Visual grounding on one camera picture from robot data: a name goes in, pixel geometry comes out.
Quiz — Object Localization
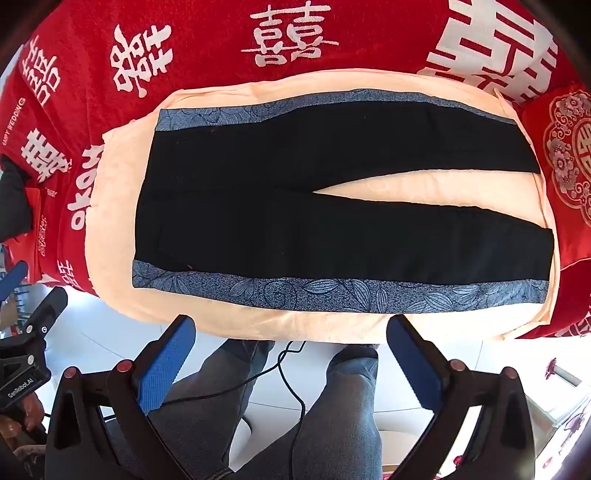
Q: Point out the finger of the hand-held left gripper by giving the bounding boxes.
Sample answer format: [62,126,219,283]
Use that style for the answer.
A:
[27,287,69,341]
[0,260,29,304]

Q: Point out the red printed bag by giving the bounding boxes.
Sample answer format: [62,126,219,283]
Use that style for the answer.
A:
[9,187,62,283]

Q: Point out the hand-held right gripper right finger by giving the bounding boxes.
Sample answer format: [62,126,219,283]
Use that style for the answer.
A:
[385,315,539,480]

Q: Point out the dark cloth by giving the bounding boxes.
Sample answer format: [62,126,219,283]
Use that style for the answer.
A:
[0,154,34,241]

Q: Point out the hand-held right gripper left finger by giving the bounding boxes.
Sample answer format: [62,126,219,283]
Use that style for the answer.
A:
[45,315,197,480]

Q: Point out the black pants with blue trim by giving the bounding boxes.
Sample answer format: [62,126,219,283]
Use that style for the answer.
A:
[131,90,555,315]

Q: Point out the red printed blanket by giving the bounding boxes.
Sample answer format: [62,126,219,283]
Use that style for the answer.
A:
[0,0,591,341]

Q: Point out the black cable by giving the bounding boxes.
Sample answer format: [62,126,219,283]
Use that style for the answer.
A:
[104,340,308,480]

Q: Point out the person's right leg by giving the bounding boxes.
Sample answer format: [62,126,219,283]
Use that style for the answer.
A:
[295,344,385,480]

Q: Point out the peach blanket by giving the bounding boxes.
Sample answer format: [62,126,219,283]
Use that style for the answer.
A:
[85,74,561,342]

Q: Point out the person's left hand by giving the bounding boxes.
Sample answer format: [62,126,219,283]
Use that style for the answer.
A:
[0,396,48,444]

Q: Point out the red floral cushion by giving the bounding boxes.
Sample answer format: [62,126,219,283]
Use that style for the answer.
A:
[522,83,591,278]

